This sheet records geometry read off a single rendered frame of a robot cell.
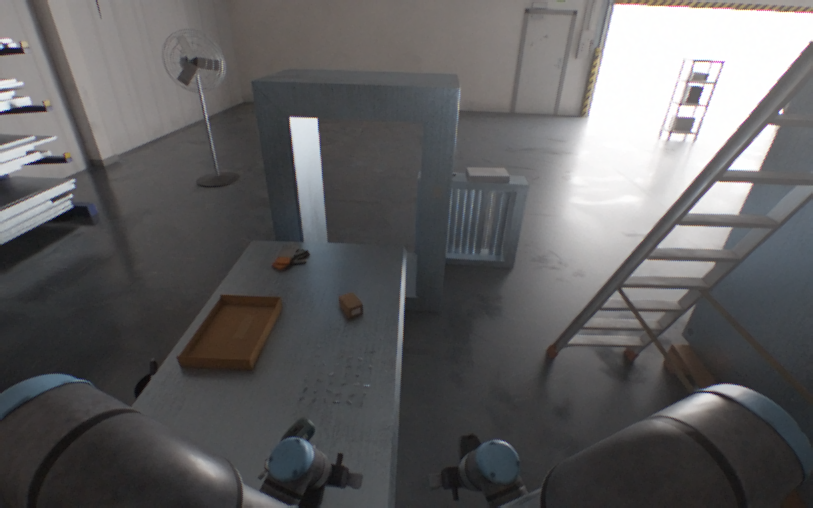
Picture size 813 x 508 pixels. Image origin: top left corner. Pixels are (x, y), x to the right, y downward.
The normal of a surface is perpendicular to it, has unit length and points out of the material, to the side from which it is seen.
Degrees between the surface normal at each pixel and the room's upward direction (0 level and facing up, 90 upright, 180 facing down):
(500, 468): 19
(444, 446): 0
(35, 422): 15
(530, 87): 90
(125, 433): 27
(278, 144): 90
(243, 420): 0
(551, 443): 0
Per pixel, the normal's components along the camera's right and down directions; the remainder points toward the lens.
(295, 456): -0.11, -0.66
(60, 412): 0.06, -0.90
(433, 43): -0.08, 0.50
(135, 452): 0.52, -0.75
